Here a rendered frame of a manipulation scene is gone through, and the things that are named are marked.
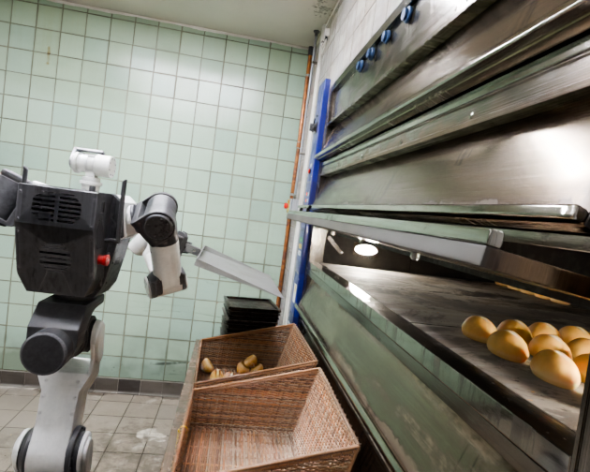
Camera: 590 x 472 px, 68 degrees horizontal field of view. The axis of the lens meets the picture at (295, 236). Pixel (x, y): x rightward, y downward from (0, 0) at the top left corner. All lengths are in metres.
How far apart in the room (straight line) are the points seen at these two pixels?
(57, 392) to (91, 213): 0.57
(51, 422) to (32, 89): 2.43
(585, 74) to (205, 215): 2.71
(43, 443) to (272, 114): 2.43
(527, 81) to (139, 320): 2.92
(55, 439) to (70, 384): 0.15
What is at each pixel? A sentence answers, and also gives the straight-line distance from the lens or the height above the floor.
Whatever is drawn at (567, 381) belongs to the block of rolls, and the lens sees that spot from 0.91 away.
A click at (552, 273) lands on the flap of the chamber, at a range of 0.58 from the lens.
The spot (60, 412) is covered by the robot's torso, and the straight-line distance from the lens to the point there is 1.53.
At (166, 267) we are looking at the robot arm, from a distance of 1.42.
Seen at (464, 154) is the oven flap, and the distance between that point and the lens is 0.96.
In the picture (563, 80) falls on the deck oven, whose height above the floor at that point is 1.65.
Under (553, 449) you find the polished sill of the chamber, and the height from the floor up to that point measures 1.17.
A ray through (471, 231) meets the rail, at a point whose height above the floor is 1.43.
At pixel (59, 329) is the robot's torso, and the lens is 1.34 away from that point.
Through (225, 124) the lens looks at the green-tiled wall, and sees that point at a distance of 3.19.
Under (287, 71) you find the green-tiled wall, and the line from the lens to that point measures 3.30.
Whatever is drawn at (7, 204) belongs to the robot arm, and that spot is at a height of 1.34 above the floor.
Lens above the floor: 1.42
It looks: 3 degrees down
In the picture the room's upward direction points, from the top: 8 degrees clockwise
